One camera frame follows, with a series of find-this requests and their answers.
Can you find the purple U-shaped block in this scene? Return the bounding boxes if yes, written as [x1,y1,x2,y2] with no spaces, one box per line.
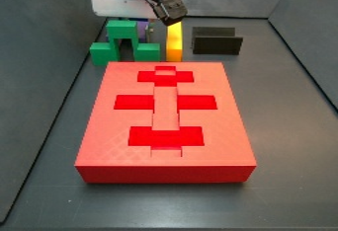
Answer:
[137,21,149,42]

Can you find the black L-shaped fixture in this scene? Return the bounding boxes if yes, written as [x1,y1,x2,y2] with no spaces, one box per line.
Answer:
[190,27,243,55]

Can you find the red puzzle board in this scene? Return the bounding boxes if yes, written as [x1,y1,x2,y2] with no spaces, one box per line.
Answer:
[74,62,256,184]

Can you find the green stepped block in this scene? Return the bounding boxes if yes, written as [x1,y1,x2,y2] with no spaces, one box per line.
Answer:
[88,19,161,67]

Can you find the yellow long block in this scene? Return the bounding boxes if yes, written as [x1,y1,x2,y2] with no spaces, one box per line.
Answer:
[166,23,181,62]

